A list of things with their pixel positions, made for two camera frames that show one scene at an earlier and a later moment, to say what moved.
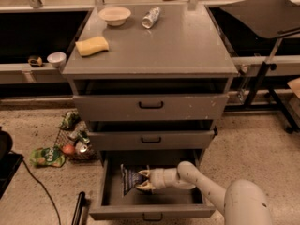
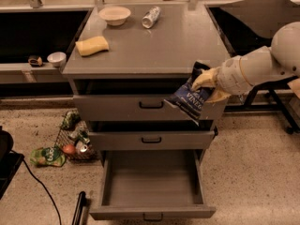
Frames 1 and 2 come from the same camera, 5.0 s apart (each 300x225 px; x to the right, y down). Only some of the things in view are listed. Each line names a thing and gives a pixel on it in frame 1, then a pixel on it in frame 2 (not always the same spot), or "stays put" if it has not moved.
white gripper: (158, 178) → (230, 75)
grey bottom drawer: (151, 204) stays put
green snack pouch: (48, 157) stays put
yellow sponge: (92, 45) stays put
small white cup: (57, 59) stays put
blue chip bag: (127, 175) → (187, 99)
